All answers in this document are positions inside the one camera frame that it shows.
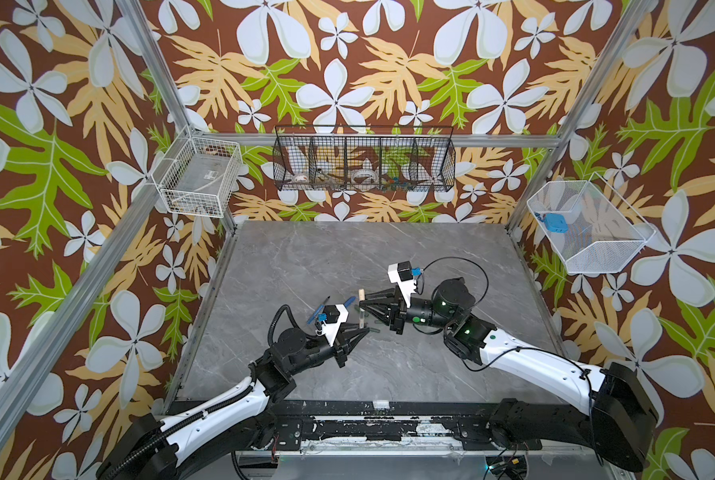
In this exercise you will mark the black wire basket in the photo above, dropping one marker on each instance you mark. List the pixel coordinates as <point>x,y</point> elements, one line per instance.
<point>364,158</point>

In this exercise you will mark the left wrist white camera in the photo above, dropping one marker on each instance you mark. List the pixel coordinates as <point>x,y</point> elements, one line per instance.
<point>330,320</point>

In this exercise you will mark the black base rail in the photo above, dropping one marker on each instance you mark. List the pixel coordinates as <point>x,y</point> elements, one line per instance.
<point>289,425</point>

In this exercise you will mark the blue pen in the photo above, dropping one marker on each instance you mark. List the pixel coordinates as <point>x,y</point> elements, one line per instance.
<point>318,310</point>

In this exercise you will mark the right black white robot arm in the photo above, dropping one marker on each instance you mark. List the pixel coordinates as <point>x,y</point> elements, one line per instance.
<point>603,408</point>

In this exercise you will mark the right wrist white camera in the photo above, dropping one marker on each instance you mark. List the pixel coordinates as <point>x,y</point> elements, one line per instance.
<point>405,277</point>

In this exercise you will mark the white wire basket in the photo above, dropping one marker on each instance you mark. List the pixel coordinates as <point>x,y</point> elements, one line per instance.
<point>197,174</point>
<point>605,231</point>

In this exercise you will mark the white wire basket right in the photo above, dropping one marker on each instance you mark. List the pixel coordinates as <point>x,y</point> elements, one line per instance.
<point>605,231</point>

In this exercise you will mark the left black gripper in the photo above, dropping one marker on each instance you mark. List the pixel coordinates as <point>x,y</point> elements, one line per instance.
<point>342,346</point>

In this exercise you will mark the beige pen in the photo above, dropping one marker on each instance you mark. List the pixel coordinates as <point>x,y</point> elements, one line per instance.
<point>362,312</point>

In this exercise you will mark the blue object in basket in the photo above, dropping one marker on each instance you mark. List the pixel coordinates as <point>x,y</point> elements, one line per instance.
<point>555,223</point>

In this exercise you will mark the white wire basket left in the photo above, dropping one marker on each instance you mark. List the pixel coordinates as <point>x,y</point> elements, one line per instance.
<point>197,174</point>

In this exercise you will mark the wrist white camera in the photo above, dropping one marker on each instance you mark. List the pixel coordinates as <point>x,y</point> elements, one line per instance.
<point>330,320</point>
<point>405,277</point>

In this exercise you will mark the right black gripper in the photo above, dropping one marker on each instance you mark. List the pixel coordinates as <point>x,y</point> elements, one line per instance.
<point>398,311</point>

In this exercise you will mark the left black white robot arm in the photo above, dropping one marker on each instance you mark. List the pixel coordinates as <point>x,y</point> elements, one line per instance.
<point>155,448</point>

